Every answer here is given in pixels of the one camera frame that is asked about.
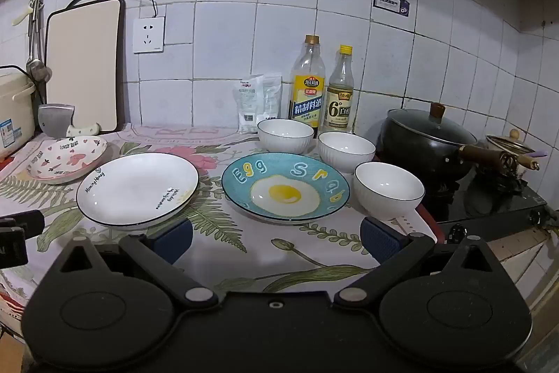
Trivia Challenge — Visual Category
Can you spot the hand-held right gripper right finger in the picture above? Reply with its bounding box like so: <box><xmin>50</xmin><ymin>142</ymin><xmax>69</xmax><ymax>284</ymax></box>
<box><xmin>334</xmin><ymin>217</ymin><xmax>503</xmax><ymax>308</ymax></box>

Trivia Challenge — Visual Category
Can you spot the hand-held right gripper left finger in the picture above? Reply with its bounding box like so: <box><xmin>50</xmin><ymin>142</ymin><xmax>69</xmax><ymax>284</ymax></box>
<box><xmin>55</xmin><ymin>219</ymin><xmax>220</xmax><ymax>309</ymax></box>

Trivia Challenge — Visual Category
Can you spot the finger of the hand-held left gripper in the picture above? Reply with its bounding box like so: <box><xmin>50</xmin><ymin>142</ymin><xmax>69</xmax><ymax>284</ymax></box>
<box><xmin>0</xmin><ymin>227</ymin><xmax>29</xmax><ymax>269</ymax></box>
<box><xmin>0</xmin><ymin>210</ymin><xmax>45</xmax><ymax>235</ymax></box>

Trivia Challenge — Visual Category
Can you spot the white ribbed bowl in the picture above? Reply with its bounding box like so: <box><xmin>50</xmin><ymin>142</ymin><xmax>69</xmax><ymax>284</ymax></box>
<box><xmin>353</xmin><ymin>162</ymin><xmax>426</xmax><ymax>221</ymax></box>
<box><xmin>317</xmin><ymin>132</ymin><xmax>377</xmax><ymax>174</ymax></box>
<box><xmin>257</xmin><ymin>118</ymin><xmax>315</xmax><ymax>155</ymax></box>

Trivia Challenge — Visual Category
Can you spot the white black-rimmed plate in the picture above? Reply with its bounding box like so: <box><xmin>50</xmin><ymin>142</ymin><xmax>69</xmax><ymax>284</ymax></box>
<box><xmin>76</xmin><ymin>153</ymin><xmax>200</xmax><ymax>230</ymax></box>

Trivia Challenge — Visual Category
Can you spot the pink heart print plate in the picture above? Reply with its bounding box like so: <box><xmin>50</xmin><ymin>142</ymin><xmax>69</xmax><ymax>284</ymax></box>
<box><xmin>27</xmin><ymin>136</ymin><xmax>108</xmax><ymax>185</ymax></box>

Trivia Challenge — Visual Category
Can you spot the blue fried egg plate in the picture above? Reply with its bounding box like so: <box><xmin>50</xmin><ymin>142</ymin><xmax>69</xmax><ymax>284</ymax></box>
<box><xmin>221</xmin><ymin>152</ymin><xmax>350</xmax><ymax>224</ymax></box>

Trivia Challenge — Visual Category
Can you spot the black cooking pot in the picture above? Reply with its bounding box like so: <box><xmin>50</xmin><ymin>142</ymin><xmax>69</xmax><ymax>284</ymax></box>
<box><xmin>378</xmin><ymin>108</ymin><xmax>520</xmax><ymax>182</ymax></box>

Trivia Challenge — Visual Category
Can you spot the floral tablecloth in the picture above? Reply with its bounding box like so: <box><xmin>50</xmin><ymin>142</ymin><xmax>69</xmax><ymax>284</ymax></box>
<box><xmin>0</xmin><ymin>123</ymin><xmax>433</xmax><ymax>304</ymax></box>

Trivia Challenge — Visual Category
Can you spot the white rice cooker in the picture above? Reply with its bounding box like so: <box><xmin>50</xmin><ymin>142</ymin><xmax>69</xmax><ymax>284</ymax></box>
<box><xmin>0</xmin><ymin>66</ymin><xmax>36</xmax><ymax>162</ymax></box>

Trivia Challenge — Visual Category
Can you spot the glass pot lid wooden knob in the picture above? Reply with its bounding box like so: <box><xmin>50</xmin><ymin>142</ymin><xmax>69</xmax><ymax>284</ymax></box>
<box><xmin>383</xmin><ymin>103</ymin><xmax>479</xmax><ymax>151</ymax></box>

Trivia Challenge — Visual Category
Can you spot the black gas stove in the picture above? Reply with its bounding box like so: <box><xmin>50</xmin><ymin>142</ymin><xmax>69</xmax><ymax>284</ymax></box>
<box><xmin>375</xmin><ymin>157</ymin><xmax>549</xmax><ymax>243</ymax></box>

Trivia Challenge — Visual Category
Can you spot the clear vinegar bottle yellow cap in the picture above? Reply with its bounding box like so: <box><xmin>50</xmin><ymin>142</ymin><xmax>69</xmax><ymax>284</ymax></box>
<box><xmin>325</xmin><ymin>45</ymin><xmax>356</xmax><ymax>130</ymax></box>

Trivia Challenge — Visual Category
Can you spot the white salt packet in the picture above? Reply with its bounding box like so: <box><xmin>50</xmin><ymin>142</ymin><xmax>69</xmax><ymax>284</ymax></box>
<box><xmin>233</xmin><ymin>74</ymin><xmax>267</xmax><ymax>134</ymax></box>
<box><xmin>262</xmin><ymin>73</ymin><xmax>282</xmax><ymax>120</ymax></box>

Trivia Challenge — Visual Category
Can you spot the hanging metal ladle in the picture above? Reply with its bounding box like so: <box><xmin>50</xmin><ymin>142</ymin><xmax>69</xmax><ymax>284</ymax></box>
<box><xmin>26</xmin><ymin>0</ymin><xmax>52</xmax><ymax>84</ymax></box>

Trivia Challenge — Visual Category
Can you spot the cooking wine bottle yellow label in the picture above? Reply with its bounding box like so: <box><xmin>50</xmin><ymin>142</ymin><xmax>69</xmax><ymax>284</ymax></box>
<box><xmin>289</xmin><ymin>34</ymin><xmax>326</xmax><ymax>127</ymax></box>

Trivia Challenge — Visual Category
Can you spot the small golden pot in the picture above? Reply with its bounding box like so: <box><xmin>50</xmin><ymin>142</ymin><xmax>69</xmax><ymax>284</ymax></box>
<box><xmin>486</xmin><ymin>129</ymin><xmax>549</xmax><ymax>173</ymax></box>

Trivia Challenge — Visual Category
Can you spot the beige cutting board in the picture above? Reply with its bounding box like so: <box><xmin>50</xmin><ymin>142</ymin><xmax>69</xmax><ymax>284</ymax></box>
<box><xmin>45</xmin><ymin>0</ymin><xmax>125</xmax><ymax>133</ymax></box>

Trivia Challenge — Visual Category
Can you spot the steel cleaver white handle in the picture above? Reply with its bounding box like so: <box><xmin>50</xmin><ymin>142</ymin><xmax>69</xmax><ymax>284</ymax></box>
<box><xmin>37</xmin><ymin>104</ymin><xmax>102</xmax><ymax>139</ymax></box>

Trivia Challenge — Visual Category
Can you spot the white wall socket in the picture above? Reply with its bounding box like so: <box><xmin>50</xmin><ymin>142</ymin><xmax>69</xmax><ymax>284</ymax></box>
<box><xmin>133</xmin><ymin>17</ymin><xmax>166</xmax><ymax>54</ymax></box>

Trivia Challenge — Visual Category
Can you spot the hanging white-handled utensil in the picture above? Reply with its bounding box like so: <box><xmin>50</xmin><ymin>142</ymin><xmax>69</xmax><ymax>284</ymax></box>
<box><xmin>14</xmin><ymin>0</ymin><xmax>39</xmax><ymax>26</ymax></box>

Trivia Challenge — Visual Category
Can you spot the dark wall sticker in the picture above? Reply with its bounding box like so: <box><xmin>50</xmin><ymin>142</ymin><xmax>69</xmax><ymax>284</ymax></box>
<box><xmin>373</xmin><ymin>0</ymin><xmax>410</xmax><ymax>18</ymax></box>

